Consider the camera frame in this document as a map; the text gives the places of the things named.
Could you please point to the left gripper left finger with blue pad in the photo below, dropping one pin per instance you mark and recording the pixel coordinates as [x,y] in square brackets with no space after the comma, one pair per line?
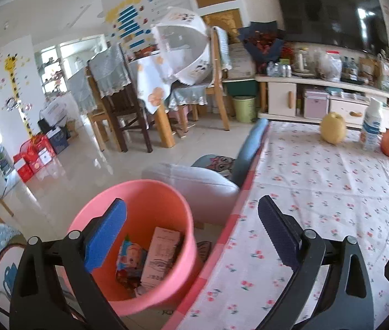
[38,301]

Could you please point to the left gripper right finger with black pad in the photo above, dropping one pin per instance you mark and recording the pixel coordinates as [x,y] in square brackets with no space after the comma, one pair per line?
[345,300]

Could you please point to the grey foil package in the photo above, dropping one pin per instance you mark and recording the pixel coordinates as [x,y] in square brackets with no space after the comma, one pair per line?
[159,259]

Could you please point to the red snack wrapper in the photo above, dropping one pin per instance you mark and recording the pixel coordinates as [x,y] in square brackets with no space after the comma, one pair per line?
[130,264]

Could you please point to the pink plastic trash bucket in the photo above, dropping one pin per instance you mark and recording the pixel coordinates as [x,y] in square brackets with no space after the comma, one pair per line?
[149,204]

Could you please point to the cherry print tablecloth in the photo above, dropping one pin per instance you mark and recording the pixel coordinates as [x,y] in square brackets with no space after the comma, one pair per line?
[336,190]

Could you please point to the blue chair back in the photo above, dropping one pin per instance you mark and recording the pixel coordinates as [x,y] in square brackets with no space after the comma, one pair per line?
[236,169]

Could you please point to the red gift boxes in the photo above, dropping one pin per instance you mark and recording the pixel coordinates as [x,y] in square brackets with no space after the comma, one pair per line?
[34,154]

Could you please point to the white upright bottle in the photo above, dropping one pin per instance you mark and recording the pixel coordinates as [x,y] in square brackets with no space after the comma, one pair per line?
[371,125]

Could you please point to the green waste bin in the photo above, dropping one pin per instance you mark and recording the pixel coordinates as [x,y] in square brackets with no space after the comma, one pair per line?
[244,108]

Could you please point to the dining table floral cloth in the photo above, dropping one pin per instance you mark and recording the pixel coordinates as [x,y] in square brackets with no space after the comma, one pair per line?
[160,92]

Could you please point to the cream tv cabinet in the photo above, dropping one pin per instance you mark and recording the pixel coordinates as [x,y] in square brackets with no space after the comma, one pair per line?
[309,100]

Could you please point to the dark wooden chair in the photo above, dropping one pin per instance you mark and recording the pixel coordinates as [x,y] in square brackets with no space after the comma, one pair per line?
[114,91]

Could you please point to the light wooden chair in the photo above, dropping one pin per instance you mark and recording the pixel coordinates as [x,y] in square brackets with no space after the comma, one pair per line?
[216,88]

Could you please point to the clear plastic bag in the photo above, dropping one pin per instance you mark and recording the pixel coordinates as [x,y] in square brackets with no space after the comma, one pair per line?
[329,66]

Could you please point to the white mesh food cover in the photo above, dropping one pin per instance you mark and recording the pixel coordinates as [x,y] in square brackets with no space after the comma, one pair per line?
[183,42]

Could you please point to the dark flower bouquet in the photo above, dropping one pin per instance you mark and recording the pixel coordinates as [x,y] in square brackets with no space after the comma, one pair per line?
[264,42]

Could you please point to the black flat television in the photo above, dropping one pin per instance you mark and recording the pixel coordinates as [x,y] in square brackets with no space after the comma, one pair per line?
[353,24]

